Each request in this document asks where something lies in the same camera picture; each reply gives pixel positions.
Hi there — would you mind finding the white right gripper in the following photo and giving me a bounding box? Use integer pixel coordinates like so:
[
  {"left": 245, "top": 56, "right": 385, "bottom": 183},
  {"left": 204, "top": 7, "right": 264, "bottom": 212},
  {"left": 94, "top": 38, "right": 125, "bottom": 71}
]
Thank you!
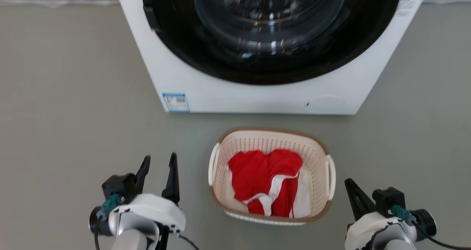
[{"left": 344, "top": 178, "right": 418, "bottom": 250}]

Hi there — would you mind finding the steel washing drum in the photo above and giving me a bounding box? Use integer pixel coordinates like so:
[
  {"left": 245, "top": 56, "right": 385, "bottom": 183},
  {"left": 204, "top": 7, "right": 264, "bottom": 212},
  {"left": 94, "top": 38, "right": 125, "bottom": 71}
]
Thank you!
[{"left": 194, "top": 0, "right": 347, "bottom": 54}]

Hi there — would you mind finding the small printed text label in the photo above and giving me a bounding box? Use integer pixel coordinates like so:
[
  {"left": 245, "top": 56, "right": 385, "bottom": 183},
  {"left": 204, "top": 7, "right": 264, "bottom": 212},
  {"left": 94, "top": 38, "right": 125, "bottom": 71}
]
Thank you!
[{"left": 396, "top": 0, "right": 415, "bottom": 17}]

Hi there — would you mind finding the black door latch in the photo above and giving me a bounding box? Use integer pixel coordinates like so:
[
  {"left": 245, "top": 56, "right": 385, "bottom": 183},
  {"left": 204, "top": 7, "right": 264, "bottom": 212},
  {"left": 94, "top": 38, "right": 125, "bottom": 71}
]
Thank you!
[{"left": 144, "top": 6, "right": 161, "bottom": 32}]

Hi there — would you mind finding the cream perforated laundry basket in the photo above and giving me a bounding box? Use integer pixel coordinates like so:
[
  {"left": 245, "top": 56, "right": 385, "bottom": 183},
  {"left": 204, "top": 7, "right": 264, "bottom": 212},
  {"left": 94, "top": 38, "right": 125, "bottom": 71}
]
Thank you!
[{"left": 208, "top": 128, "right": 336, "bottom": 226}]

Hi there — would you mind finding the round white filter cover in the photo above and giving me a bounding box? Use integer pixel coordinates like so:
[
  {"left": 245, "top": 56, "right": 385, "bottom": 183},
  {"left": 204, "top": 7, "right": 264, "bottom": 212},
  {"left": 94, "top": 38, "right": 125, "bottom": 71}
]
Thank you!
[{"left": 305, "top": 95, "right": 346, "bottom": 113}]

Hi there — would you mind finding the white front-load washing machine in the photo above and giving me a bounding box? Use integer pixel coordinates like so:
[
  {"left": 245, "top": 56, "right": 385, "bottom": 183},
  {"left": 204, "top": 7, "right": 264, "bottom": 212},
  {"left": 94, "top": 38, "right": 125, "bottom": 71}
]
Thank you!
[{"left": 114, "top": 0, "right": 431, "bottom": 115}]

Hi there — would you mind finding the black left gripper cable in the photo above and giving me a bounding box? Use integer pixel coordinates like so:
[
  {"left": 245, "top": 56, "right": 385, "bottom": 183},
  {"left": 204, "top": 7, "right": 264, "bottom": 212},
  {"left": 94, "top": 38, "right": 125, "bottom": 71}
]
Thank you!
[{"left": 94, "top": 193, "right": 122, "bottom": 250}]

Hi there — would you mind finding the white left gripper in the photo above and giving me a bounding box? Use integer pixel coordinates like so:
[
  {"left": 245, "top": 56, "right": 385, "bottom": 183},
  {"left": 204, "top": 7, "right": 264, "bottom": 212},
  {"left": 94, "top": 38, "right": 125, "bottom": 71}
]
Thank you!
[{"left": 108, "top": 152, "right": 187, "bottom": 250}]

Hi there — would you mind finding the blue energy label sticker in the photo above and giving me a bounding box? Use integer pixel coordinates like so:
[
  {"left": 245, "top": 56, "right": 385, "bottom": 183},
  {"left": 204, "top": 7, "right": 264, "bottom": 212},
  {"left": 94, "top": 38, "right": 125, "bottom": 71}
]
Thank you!
[{"left": 162, "top": 92, "right": 190, "bottom": 113}]

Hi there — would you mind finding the red garment with white trim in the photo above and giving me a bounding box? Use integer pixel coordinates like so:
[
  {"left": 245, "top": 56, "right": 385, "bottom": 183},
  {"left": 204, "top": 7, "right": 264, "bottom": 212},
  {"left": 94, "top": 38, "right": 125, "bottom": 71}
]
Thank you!
[{"left": 228, "top": 149, "right": 303, "bottom": 218}]

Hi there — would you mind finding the black round glass door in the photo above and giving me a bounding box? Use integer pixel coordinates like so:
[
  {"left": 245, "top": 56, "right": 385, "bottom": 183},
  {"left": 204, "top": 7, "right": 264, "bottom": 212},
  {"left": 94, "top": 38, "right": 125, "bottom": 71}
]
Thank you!
[{"left": 142, "top": 0, "right": 402, "bottom": 85}]

